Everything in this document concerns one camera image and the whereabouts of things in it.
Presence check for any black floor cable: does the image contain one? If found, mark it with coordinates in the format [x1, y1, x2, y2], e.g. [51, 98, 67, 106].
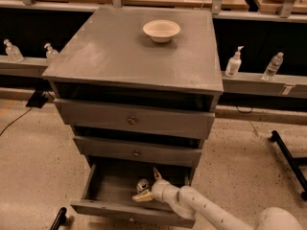
[0, 106, 33, 137]

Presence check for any grey top drawer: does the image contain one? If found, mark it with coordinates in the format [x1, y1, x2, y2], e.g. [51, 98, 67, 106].
[55, 99, 215, 139]

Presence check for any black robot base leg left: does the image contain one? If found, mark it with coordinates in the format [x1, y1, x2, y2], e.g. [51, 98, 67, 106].
[50, 207, 67, 230]

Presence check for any grey wooden drawer cabinet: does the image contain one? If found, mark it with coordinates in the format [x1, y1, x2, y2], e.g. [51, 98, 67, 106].
[41, 6, 224, 178]

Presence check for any grey middle drawer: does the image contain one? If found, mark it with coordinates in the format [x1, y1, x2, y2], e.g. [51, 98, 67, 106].
[74, 136, 201, 168]

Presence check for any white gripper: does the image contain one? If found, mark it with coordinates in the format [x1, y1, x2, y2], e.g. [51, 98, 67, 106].
[132, 167, 178, 203]

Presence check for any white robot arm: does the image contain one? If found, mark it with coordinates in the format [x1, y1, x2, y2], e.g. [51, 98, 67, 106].
[132, 168, 303, 230]

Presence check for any black floor box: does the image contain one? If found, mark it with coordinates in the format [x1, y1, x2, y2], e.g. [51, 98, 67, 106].
[26, 90, 48, 108]

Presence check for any white paper bowl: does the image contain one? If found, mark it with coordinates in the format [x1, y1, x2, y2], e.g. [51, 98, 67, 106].
[143, 20, 180, 43]

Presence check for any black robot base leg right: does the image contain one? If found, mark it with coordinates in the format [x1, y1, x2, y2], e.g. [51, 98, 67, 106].
[270, 130, 307, 201]

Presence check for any white pump lotion bottle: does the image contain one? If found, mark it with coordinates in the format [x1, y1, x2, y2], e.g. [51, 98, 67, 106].
[224, 46, 243, 78]

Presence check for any grey metal shelf rail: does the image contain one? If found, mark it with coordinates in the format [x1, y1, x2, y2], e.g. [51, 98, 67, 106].
[0, 56, 307, 99]

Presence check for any clear plastic water bottle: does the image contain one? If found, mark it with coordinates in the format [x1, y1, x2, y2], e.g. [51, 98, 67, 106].
[262, 52, 284, 81]

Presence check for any grey open bottom drawer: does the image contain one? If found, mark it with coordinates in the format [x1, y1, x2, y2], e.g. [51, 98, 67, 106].
[71, 160, 195, 228]

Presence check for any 7up soda can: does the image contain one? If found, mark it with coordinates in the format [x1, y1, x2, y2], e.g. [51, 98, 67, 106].
[136, 179, 150, 194]

